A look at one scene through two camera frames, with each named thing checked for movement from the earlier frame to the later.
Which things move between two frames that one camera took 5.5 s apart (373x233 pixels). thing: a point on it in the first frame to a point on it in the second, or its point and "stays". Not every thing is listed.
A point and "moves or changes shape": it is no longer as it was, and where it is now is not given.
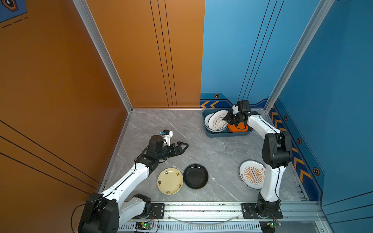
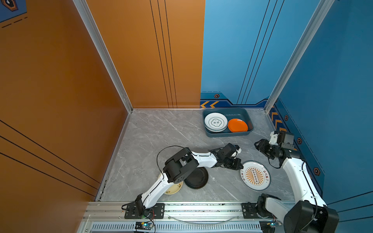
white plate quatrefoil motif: [215, 121] moves or changes shape
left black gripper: [178, 148] to [237, 161]
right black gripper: [228, 119] to [261, 146]
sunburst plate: [252, 173] stays
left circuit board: [143, 225] stays
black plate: [195, 176] stays
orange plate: [241, 127] stays
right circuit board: [269, 226] stays
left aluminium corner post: [98, 38] stays
